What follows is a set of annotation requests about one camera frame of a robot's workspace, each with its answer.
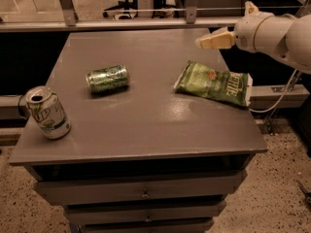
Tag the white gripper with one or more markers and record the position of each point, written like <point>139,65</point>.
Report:
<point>247,33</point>

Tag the dark green soda can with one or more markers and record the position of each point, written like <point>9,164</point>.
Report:
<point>107,79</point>

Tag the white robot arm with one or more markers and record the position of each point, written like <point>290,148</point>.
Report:
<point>286,38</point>

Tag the white 7UP soda can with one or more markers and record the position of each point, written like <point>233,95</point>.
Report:
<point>46,109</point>

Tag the green chip bag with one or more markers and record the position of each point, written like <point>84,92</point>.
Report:
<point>224,86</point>

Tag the grey drawer cabinet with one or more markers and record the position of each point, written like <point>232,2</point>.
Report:
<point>143,129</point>

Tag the metal railing beam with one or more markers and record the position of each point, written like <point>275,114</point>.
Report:
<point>127,24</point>

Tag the middle grey drawer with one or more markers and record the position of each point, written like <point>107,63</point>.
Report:
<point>149,211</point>

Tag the grey drawer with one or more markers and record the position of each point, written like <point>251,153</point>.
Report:
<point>84,192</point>
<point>149,211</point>
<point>193,225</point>

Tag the top grey drawer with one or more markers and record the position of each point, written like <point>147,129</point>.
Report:
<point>84,192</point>

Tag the bottom grey drawer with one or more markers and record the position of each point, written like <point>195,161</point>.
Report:
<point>193,225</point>

